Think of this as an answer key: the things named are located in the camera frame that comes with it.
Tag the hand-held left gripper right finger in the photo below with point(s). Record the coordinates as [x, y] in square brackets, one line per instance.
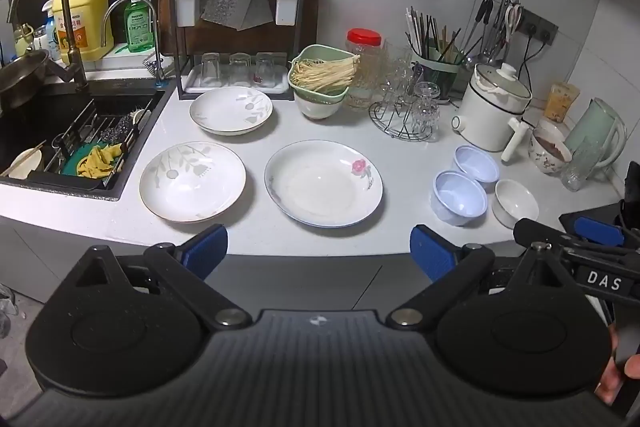
[432, 254]

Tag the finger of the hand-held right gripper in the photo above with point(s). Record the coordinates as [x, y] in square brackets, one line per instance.
[597, 231]
[537, 232]

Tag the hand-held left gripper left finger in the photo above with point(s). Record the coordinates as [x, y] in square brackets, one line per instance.
[207, 252]

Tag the light blue plastic bowl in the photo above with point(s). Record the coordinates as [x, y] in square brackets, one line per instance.
[477, 162]
[457, 199]

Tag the person's right hand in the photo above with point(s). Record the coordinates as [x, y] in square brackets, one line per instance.
[617, 382]

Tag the plain white bowl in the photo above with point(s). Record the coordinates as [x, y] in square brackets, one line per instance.
[515, 204]

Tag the ribbed glass mug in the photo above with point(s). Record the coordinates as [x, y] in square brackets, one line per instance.
[575, 172]

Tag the large grey leaf plate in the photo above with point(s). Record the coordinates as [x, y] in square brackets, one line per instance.
[192, 187]

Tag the floral bowl with brown contents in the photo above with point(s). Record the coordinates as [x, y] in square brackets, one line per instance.
[542, 161]

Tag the pale green kettle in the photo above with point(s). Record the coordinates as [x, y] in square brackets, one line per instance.
[595, 127]

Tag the grey base cabinet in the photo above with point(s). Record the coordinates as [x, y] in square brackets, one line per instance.
[310, 277]

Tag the white electric pot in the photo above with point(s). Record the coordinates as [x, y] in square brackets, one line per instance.
[482, 119]

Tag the pink flower plate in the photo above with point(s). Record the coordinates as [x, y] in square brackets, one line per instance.
[320, 192]

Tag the orange snack packet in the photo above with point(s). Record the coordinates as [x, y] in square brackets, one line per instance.
[560, 102]

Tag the small grey leaf plate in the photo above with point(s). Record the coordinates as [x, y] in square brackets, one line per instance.
[225, 112]

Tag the yellow cloth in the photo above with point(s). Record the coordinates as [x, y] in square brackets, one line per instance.
[97, 162]

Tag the short patterned glass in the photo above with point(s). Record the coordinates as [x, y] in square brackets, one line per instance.
[426, 109]

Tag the glass pot lid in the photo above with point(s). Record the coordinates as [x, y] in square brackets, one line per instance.
[500, 86]

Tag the steel wool scrubber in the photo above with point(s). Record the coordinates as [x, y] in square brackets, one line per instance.
[116, 129]

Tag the white drip tray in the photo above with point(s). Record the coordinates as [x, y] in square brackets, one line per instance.
[235, 88]

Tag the clear smooth glass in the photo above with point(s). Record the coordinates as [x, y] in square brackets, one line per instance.
[396, 89]

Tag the black kitchen sink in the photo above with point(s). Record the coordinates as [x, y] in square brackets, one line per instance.
[120, 99]

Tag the tall textured glass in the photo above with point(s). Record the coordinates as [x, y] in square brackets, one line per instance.
[364, 89]
[397, 57]

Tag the glass with purple base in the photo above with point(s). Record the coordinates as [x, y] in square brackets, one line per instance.
[418, 74]

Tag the sink drain rack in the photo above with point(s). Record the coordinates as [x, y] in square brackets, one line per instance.
[75, 127]

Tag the small drinking glass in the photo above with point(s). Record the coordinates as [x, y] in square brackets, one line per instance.
[240, 67]
[211, 67]
[265, 68]

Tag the white bowl in sink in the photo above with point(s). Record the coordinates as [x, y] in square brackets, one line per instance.
[27, 166]

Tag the hanging metal ladles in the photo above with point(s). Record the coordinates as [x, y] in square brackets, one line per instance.
[487, 37]

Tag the chrome faucet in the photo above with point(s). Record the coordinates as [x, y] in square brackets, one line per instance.
[157, 57]

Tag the pale dried noodles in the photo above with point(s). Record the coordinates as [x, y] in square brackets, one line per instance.
[322, 74]

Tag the bundle of chopsticks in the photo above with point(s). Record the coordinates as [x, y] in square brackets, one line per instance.
[425, 32]

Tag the red lid glass jar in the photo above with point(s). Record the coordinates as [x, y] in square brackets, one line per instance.
[363, 39]

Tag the green colander basket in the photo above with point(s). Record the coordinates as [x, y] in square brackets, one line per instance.
[320, 56]

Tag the green soap bottle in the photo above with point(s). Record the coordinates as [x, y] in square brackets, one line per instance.
[139, 27]

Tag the dark tall faucet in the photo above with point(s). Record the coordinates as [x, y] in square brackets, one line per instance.
[76, 57]

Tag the plain steel knife blade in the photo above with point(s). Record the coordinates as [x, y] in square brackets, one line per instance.
[257, 14]

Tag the white utensil cup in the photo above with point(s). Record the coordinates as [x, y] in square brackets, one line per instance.
[185, 7]
[286, 4]

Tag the steel pot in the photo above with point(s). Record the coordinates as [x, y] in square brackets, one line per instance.
[22, 79]

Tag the white blue bottle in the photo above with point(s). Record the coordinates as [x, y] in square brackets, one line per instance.
[50, 34]

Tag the brown cutting board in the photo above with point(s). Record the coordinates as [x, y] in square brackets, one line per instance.
[310, 2]

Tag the yellow detergent bottle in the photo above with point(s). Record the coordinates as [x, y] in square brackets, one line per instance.
[85, 7]

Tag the dark wall socket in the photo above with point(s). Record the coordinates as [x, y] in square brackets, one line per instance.
[542, 32]

